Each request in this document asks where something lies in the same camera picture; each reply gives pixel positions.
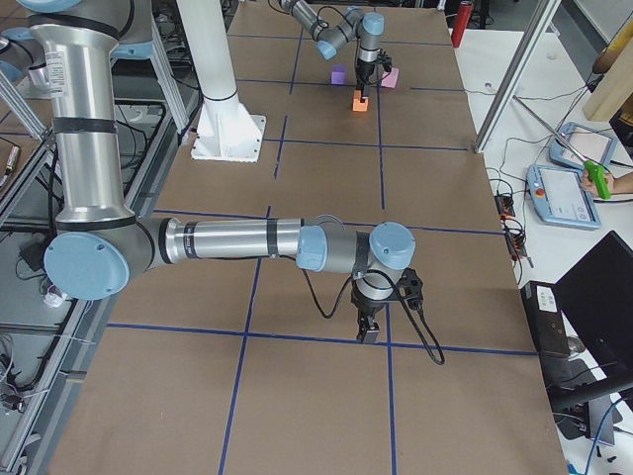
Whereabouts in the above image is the orange black connector block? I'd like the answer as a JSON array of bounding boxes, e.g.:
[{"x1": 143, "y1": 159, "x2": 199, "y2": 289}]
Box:
[{"x1": 495, "y1": 193, "x2": 515, "y2": 218}]

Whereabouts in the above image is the purple foam block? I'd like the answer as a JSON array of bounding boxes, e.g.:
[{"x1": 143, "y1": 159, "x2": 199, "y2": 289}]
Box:
[{"x1": 330, "y1": 64, "x2": 347, "y2": 85}]

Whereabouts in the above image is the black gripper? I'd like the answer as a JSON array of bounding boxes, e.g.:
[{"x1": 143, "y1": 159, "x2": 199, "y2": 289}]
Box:
[
  {"x1": 356, "y1": 60, "x2": 374, "y2": 102},
  {"x1": 351, "y1": 282, "x2": 392, "y2": 343}
]

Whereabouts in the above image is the aluminium side frame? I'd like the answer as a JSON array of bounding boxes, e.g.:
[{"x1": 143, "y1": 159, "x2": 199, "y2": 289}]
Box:
[{"x1": 1, "y1": 4, "x2": 189, "y2": 474}]

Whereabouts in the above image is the black monitor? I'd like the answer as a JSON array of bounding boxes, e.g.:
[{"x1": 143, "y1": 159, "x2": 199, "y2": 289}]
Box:
[{"x1": 550, "y1": 230, "x2": 633, "y2": 415}]

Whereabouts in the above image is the black computer box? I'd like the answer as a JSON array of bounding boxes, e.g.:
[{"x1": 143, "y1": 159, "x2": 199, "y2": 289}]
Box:
[{"x1": 520, "y1": 281, "x2": 571, "y2": 358}]

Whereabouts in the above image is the orange foam block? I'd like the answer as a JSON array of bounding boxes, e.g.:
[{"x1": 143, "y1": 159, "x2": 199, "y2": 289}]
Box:
[{"x1": 352, "y1": 96, "x2": 369, "y2": 113}]

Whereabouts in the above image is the person's hand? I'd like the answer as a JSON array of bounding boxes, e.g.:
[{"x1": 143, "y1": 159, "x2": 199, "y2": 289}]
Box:
[{"x1": 582, "y1": 170, "x2": 615, "y2": 198}]

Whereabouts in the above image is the black camera cable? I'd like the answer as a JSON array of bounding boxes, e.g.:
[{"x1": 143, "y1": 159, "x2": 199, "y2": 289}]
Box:
[
  {"x1": 316, "y1": 4, "x2": 395, "y2": 93},
  {"x1": 302, "y1": 269, "x2": 447, "y2": 366}
]

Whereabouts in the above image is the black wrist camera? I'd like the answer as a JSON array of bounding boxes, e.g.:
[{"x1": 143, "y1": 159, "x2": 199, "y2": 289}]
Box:
[
  {"x1": 377, "y1": 50, "x2": 393, "y2": 73},
  {"x1": 397, "y1": 267, "x2": 423, "y2": 311}
]

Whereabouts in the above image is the far blue teach pendant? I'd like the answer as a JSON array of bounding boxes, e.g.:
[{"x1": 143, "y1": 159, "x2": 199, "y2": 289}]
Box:
[{"x1": 549, "y1": 122, "x2": 616, "y2": 169}]

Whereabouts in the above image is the blue teach pendant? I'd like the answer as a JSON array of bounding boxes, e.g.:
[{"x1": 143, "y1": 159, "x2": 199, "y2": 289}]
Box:
[
  {"x1": 526, "y1": 164, "x2": 601, "y2": 231},
  {"x1": 549, "y1": 122, "x2": 616, "y2": 169}
]

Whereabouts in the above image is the white pedestal column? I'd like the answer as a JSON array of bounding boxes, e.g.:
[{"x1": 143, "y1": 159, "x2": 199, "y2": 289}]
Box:
[{"x1": 177, "y1": 0, "x2": 266, "y2": 162}]

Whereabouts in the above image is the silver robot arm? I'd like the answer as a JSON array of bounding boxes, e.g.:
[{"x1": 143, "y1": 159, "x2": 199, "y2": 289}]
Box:
[
  {"x1": 278, "y1": 1, "x2": 392, "y2": 112},
  {"x1": 17, "y1": 1, "x2": 422, "y2": 343}
]

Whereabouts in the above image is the aluminium frame post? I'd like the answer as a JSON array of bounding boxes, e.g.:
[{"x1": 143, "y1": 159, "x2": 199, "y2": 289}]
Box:
[{"x1": 474, "y1": 0, "x2": 561, "y2": 153}]

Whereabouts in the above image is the red cylinder bottle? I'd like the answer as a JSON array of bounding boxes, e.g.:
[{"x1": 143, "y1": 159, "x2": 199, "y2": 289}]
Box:
[{"x1": 451, "y1": 0, "x2": 473, "y2": 48}]

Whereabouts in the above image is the green handled reacher grabber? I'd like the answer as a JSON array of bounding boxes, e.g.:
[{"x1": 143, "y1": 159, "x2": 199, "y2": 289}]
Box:
[{"x1": 512, "y1": 95, "x2": 611, "y2": 200}]

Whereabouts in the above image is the pink foam block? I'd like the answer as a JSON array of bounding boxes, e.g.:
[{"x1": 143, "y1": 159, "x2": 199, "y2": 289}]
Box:
[{"x1": 381, "y1": 67, "x2": 399, "y2": 89}]

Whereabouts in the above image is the near blue teach pendant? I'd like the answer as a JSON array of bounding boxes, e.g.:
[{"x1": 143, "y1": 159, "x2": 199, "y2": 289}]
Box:
[{"x1": 526, "y1": 164, "x2": 601, "y2": 231}]

